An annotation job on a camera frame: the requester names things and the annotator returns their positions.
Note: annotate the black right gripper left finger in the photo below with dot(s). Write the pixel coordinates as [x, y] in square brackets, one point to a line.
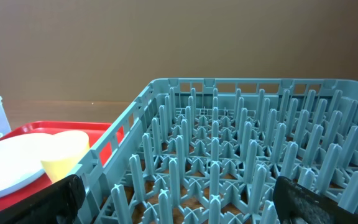
[57, 203]

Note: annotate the grey dishwasher rack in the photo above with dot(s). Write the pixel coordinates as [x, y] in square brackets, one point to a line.
[212, 149]

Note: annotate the red plastic tray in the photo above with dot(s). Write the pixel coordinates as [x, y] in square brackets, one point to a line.
[94, 131]

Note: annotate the yellow plastic cup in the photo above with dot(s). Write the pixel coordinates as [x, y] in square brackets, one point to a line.
[62, 151]

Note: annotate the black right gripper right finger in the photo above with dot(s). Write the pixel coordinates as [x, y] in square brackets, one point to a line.
[297, 204]

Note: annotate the light blue plate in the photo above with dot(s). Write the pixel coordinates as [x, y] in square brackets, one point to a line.
[20, 163]

